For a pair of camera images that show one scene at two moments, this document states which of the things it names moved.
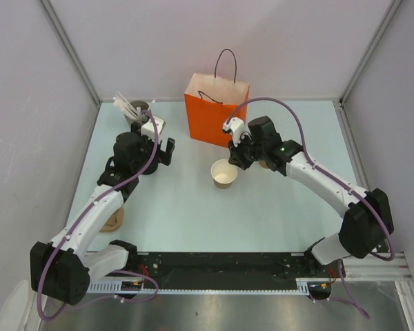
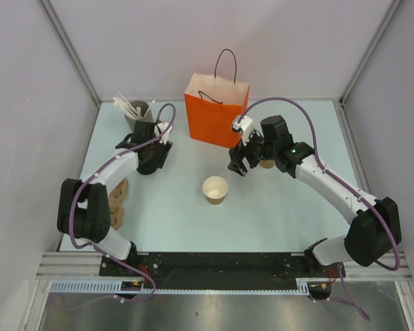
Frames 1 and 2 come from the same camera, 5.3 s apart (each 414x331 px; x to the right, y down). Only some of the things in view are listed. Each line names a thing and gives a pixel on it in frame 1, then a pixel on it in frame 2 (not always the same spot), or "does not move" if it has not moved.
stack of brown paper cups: [263, 163] does not move
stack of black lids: [151, 168] does not move
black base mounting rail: [215, 269] does not move
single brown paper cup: [223, 174] to [215, 188]
